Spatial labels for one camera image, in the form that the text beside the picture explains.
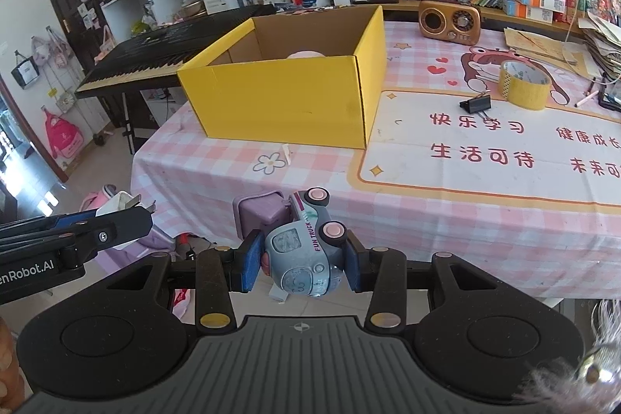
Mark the printed cartoon desk mat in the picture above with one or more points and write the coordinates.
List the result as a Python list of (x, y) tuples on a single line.
[(485, 188)]

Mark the blue toy truck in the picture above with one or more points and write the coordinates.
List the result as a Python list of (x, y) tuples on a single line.
[(301, 249)]

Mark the black keyboard stand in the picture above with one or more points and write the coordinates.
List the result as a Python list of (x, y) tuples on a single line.
[(128, 123)]

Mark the black white tote bag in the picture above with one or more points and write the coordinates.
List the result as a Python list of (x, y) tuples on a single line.
[(25, 72)]

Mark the yellow tape roll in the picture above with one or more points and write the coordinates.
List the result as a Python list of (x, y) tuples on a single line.
[(526, 98)]

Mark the person's left hand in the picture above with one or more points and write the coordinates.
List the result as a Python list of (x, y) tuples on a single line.
[(7, 360)]

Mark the pink pencil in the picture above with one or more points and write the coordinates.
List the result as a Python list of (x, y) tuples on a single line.
[(586, 99)]

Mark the pink round item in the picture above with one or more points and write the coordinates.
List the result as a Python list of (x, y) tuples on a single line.
[(304, 53)]

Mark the brown retro radio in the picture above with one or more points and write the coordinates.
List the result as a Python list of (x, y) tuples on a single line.
[(449, 22)]

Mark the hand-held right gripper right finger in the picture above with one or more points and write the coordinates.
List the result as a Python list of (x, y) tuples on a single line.
[(353, 269)]

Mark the black small device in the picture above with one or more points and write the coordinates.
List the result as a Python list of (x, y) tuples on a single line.
[(611, 98)]

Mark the yellow cardboard box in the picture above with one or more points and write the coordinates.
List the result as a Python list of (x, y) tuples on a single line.
[(281, 103)]

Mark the black electronic keyboard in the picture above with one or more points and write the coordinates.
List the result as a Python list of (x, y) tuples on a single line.
[(145, 50)]

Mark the pink hanging bag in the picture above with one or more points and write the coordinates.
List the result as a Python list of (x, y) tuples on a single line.
[(104, 46)]

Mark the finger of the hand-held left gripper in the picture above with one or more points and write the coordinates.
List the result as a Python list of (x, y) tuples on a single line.
[(126, 227), (73, 218)]

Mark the grey furry pompom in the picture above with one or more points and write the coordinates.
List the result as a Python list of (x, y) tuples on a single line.
[(596, 370)]

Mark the black binder clip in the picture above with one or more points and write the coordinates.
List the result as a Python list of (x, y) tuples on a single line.
[(478, 105)]

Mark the pink hanging backpack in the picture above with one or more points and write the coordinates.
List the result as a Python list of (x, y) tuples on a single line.
[(60, 137)]

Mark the small paper scrap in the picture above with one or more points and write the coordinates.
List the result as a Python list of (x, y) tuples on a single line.
[(286, 153)]

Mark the stack of loose papers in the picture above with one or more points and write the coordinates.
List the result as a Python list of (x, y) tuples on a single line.
[(604, 40)]

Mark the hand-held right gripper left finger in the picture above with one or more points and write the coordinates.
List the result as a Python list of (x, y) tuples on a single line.
[(252, 262)]

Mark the desktop with pink checked cloth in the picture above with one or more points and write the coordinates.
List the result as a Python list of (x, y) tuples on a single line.
[(194, 162)]

